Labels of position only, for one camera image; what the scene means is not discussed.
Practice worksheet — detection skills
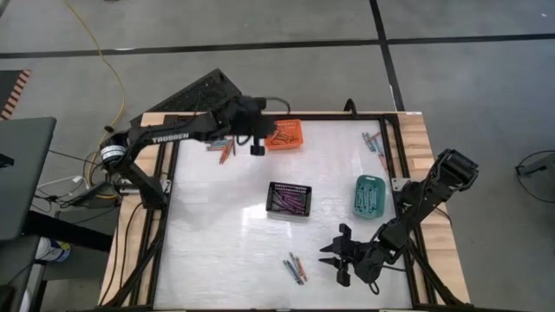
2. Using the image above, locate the teal plastic bin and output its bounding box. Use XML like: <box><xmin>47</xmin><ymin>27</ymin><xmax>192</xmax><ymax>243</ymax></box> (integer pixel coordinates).
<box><xmin>352</xmin><ymin>174</ymin><xmax>388</xmax><ymax>220</ymax></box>

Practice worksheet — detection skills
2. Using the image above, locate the black mat with orange stripes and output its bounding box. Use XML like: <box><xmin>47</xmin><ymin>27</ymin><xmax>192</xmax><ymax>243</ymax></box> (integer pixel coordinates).
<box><xmin>0</xmin><ymin>68</ymin><xmax>32</xmax><ymax>121</ymax></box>

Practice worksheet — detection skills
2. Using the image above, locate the yellow cable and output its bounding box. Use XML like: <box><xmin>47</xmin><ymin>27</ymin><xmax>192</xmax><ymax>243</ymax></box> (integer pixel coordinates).
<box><xmin>64</xmin><ymin>0</ymin><xmax>127</xmax><ymax>144</ymax></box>

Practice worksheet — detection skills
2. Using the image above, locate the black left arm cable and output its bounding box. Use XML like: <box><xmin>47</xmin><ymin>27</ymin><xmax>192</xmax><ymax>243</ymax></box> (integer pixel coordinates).
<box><xmin>236</xmin><ymin>96</ymin><xmax>291</xmax><ymax>146</ymax></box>

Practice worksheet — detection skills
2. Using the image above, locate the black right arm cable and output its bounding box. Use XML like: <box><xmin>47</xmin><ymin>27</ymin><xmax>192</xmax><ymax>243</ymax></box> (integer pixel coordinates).
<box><xmin>367</xmin><ymin>263</ymin><xmax>408</xmax><ymax>296</ymax></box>

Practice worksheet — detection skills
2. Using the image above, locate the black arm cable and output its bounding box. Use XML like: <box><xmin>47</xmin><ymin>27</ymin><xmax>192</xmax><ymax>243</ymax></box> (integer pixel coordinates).
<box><xmin>367</xmin><ymin>263</ymin><xmax>408</xmax><ymax>296</ymax></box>
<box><xmin>236</xmin><ymin>96</ymin><xmax>291</xmax><ymax>146</ymax></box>

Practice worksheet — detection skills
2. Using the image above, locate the white bucket with label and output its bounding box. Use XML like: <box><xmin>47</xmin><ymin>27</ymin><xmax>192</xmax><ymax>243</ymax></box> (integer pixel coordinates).
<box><xmin>34</xmin><ymin>236</ymin><xmax>72</xmax><ymax>263</ymax></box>

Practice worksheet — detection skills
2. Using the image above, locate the dark grey desk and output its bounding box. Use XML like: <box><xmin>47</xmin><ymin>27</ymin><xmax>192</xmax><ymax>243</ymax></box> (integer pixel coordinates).
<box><xmin>0</xmin><ymin>116</ymin><xmax>57</xmax><ymax>242</ymax></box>

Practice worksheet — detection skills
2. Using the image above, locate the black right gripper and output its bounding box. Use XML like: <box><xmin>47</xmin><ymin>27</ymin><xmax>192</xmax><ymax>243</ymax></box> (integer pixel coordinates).
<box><xmin>317</xmin><ymin>223</ymin><xmax>394</xmax><ymax>288</ymax></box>

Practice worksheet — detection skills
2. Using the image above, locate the black cable bundle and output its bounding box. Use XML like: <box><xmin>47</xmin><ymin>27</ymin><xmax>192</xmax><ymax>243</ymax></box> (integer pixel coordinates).
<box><xmin>32</xmin><ymin>146</ymin><xmax>131</xmax><ymax>218</ymax></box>

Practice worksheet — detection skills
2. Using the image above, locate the black aluminium table frame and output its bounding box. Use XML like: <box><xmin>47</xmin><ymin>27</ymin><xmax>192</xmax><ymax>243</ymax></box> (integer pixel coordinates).
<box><xmin>101</xmin><ymin>111</ymin><xmax>469</xmax><ymax>312</ymax></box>

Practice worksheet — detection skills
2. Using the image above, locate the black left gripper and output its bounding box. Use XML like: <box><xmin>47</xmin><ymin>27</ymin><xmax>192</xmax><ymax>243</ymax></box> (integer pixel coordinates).
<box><xmin>223</xmin><ymin>95</ymin><xmax>278</xmax><ymax>157</ymax></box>

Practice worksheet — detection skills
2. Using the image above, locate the orange plastic basket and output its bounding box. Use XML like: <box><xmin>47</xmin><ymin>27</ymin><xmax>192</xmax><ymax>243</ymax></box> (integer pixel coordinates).
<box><xmin>263</xmin><ymin>119</ymin><xmax>304</xmax><ymax>152</ymax></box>

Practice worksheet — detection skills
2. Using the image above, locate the black plastic basket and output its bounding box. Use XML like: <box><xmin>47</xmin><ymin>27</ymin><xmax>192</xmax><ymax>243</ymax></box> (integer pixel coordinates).
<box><xmin>265</xmin><ymin>181</ymin><xmax>313</xmax><ymax>218</ymax></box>

